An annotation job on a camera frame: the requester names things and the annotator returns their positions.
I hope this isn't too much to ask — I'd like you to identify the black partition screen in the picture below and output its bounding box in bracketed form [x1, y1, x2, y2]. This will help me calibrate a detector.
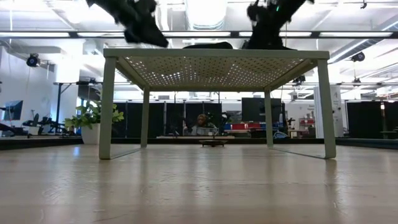
[115, 101, 223, 139]
[346, 101, 398, 139]

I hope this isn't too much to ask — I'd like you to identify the black wavy square plate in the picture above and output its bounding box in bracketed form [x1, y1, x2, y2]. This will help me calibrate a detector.
[183, 41, 234, 50]

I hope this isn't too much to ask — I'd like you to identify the small black square plate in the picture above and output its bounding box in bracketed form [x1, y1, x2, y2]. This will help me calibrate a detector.
[198, 139, 229, 148]

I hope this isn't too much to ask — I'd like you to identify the wooden table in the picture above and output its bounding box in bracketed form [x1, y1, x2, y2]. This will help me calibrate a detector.
[155, 135, 236, 140]

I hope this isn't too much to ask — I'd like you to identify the green plant in white pot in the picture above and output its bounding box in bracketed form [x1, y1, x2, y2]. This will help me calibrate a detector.
[63, 93, 125, 146]

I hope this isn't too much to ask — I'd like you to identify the white perforated metal rack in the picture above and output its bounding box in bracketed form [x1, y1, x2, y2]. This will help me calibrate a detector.
[98, 48, 337, 160]

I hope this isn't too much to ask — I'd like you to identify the person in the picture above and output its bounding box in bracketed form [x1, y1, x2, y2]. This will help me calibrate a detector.
[189, 113, 218, 137]

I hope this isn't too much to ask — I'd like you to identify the white pillar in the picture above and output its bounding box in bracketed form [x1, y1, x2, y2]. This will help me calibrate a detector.
[313, 85, 345, 139]

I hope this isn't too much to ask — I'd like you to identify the blue monitor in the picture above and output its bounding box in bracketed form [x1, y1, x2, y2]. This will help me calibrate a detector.
[2, 100, 24, 121]

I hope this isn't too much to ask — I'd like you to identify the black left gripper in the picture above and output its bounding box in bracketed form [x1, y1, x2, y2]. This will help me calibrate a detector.
[86, 0, 169, 48]

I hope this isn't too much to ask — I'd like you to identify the black partition panel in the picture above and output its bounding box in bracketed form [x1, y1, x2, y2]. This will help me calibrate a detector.
[241, 97, 283, 132]

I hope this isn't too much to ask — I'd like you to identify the red storage bin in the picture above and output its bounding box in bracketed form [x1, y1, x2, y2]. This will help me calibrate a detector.
[231, 123, 265, 131]

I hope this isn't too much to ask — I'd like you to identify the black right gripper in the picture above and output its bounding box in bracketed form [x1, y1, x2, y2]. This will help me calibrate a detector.
[244, 0, 315, 50]

